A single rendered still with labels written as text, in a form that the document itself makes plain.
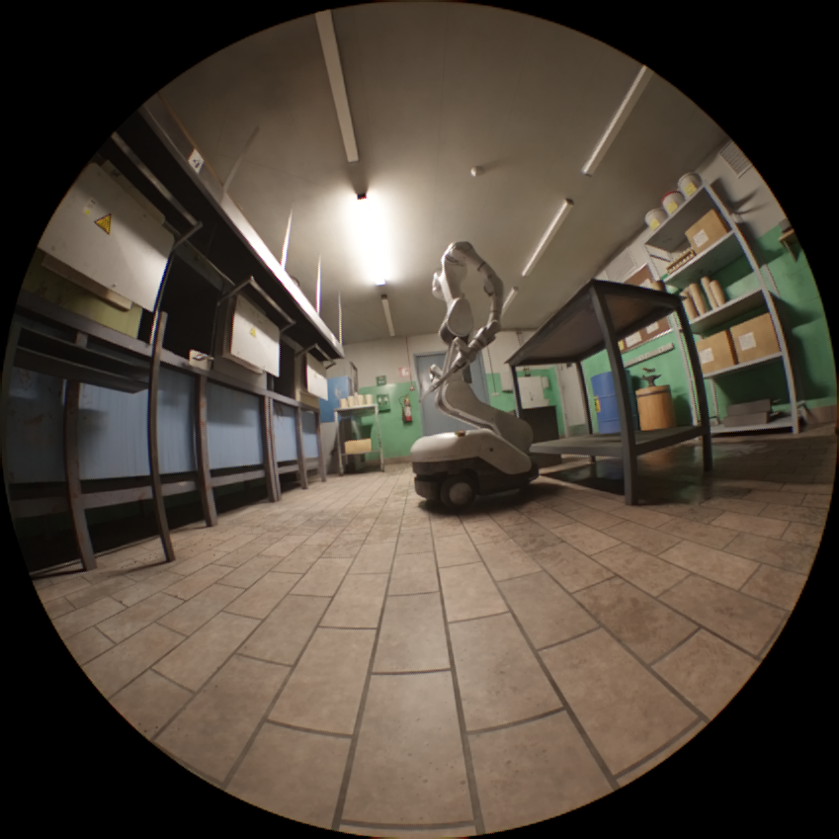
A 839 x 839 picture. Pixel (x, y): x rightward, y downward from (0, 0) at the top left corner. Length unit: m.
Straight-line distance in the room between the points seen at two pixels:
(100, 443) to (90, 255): 0.67
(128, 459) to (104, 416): 0.21
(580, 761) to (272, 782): 0.30
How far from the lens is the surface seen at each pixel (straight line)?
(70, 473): 1.17
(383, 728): 0.40
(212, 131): 2.51
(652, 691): 0.44
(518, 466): 1.35
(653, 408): 3.12
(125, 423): 1.36
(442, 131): 2.43
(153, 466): 1.09
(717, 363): 2.84
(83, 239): 1.23
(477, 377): 5.61
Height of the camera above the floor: 0.34
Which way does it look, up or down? 5 degrees up
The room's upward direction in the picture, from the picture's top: 7 degrees counter-clockwise
